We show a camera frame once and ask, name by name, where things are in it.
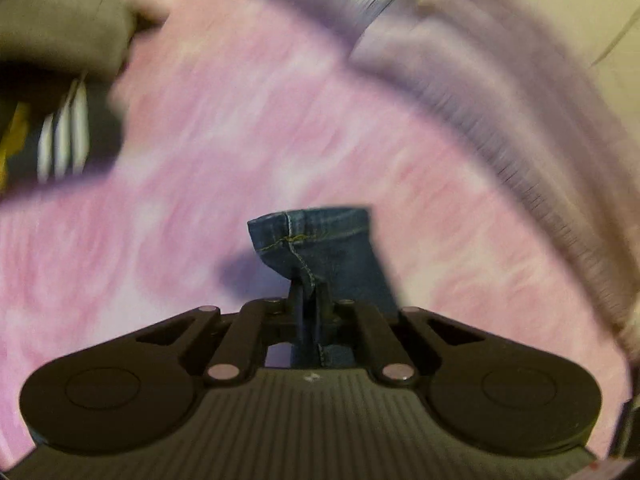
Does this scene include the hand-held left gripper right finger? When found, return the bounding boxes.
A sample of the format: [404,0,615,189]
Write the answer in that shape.
[315,283,486,387]

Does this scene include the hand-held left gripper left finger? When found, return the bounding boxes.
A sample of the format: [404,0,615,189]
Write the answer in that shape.
[135,282,307,386]

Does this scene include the blue denim pants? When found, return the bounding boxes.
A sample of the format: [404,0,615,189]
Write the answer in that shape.
[247,205,401,368]

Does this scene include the pink floral blanket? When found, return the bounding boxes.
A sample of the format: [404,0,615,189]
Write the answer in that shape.
[0,0,632,466]

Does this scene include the dark garment with white stripes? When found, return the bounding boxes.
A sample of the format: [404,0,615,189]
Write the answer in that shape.
[0,62,127,202]

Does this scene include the lilac striped duvet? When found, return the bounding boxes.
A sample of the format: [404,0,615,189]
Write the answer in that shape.
[200,0,640,361]

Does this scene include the olive grey cloth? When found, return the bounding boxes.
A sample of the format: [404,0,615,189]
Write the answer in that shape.
[0,0,167,82]

